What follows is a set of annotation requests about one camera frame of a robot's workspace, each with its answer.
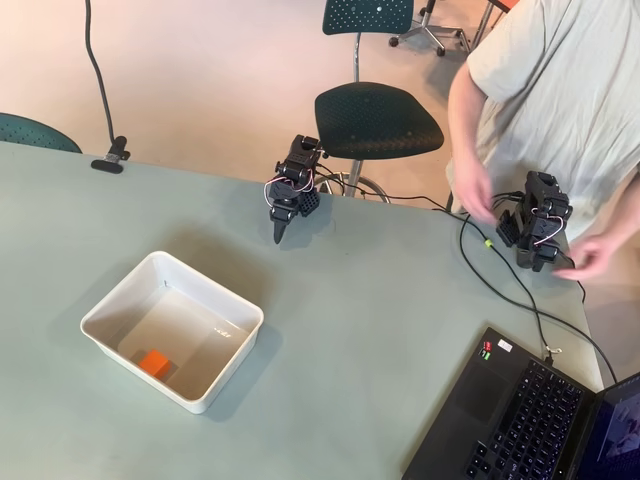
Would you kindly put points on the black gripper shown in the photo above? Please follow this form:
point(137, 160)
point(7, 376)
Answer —
point(280, 217)

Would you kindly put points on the small orange cube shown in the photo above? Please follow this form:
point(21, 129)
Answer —
point(152, 361)

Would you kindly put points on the black leader arm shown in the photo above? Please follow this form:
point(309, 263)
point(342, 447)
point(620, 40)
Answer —
point(542, 220)

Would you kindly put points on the person's bare left forearm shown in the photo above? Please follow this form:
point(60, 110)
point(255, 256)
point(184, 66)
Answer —
point(625, 220)

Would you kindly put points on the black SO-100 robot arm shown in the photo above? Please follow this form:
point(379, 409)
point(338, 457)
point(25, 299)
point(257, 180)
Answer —
point(300, 165)

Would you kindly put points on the white plastic bin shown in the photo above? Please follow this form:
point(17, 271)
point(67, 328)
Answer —
point(172, 320)

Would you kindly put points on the person's right hand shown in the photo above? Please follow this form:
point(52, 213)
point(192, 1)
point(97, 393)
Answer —
point(477, 197)

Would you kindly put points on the person's left hand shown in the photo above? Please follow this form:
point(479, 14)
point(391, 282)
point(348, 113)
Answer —
point(587, 262)

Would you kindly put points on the black perforated table clamp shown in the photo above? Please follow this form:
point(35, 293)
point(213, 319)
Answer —
point(506, 230)
point(310, 204)

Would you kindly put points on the green perforated chair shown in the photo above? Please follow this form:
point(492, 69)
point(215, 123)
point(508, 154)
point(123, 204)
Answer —
point(375, 120)
point(30, 131)

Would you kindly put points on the silver office chair base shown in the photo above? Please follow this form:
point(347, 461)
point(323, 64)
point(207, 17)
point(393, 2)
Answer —
point(425, 32)

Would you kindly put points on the black laptop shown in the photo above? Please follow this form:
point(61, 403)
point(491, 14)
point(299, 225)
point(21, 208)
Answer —
point(515, 420)

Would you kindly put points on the person's beige t-shirt torso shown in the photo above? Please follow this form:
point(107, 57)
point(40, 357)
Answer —
point(565, 100)

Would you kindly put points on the orange table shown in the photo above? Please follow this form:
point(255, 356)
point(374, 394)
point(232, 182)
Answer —
point(505, 4)

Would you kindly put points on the black gooseneck clamp mount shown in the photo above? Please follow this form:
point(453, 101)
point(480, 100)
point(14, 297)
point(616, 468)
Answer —
point(102, 95)

